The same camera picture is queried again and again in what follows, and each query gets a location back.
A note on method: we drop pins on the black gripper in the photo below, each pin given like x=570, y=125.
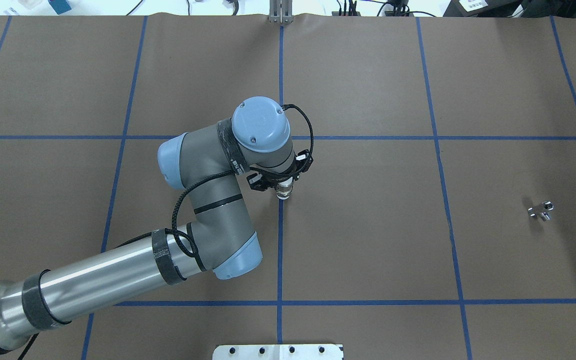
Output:
x=256, y=183

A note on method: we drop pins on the white PPR valve with handle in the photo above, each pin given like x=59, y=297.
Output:
x=284, y=189

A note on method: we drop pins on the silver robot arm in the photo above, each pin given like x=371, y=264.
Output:
x=210, y=227

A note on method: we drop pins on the chrome pipe tee fitting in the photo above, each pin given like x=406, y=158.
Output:
x=541, y=211

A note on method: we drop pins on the white central pedestal column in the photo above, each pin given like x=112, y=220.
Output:
x=307, y=351

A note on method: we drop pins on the aluminium frame post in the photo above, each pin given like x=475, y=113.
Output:
x=281, y=12

